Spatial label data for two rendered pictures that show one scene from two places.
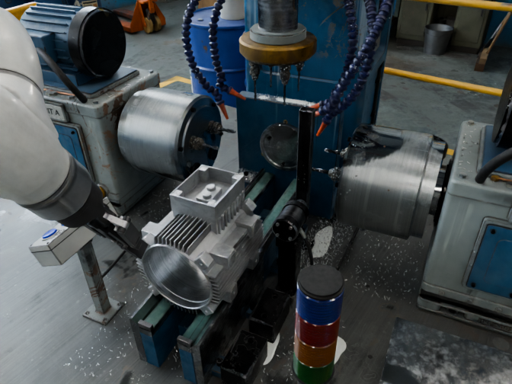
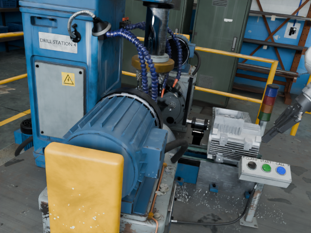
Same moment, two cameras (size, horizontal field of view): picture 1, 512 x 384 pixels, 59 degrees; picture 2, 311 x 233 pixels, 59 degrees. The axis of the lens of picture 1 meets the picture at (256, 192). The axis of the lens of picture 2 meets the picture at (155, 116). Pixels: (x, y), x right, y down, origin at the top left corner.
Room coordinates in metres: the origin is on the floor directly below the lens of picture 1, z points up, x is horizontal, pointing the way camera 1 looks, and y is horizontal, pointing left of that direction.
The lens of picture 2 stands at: (1.37, 1.06, 1.59)
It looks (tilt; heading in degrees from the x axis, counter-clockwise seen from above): 24 degrees down; 252
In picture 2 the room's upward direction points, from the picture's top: 6 degrees clockwise
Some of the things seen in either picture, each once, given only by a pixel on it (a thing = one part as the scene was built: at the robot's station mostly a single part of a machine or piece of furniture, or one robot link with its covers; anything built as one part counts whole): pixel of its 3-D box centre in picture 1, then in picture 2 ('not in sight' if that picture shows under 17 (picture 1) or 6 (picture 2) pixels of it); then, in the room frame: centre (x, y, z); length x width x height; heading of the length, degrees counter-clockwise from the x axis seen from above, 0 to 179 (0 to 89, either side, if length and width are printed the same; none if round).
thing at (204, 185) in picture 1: (209, 199); (227, 121); (0.73, 0.09, 1.11); 0.12 x 0.11 x 0.07; 154
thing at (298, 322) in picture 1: (317, 318); (269, 99); (0.40, -0.08, 1.14); 0.06 x 0.06 x 0.04
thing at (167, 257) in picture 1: (203, 246); (232, 141); (0.70, 0.11, 1.01); 0.20 x 0.19 x 0.19; 154
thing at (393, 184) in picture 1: (400, 183); (165, 99); (0.87, -0.34, 1.04); 0.41 x 0.25 x 0.25; 65
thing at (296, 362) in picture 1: (313, 359); (264, 115); (0.40, -0.08, 1.05); 0.06 x 0.06 x 0.04
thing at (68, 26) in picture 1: (66, 83); (125, 191); (1.26, 0.55, 1.16); 0.33 x 0.26 x 0.42; 65
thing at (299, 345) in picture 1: (315, 339); (267, 107); (0.40, -0.08, 1.10); 0.06 x 0.06 x 0.04
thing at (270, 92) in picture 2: (319, 296); (271, 91); (0.40, -0.08, 1.19); 0.06 x 0.06 x 0.04
